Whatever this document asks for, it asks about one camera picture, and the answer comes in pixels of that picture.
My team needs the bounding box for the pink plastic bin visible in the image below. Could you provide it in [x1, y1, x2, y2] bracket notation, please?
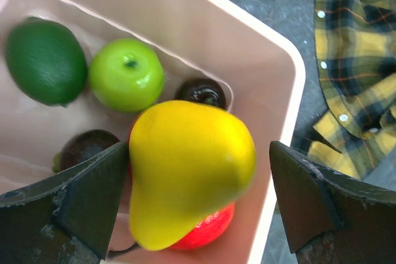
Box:
[1, 0, 305, 263]

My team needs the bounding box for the dark green fake avocado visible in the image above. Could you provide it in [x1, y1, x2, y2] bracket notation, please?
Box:
[4, 17, 88, 106]

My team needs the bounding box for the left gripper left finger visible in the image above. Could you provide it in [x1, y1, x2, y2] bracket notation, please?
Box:
[1, 142, 129, 263]

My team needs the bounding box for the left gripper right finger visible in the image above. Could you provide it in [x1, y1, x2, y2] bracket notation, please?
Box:
[269, 141, 395, 263]

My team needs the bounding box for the yellow plaid shirt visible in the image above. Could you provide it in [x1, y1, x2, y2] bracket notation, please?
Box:
[306, 0, 395, 179]

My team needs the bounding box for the green fake apple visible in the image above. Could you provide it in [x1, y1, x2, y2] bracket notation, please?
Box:
[88, 38, 165, 113]

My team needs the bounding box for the red fake tomato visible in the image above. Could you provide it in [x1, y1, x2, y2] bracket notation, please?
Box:
[129, 113, 235, 251]

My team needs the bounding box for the dark fake plum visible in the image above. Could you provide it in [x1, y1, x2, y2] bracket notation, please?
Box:
[53, 129, 120, 174]
[174, 78, 226, 109]

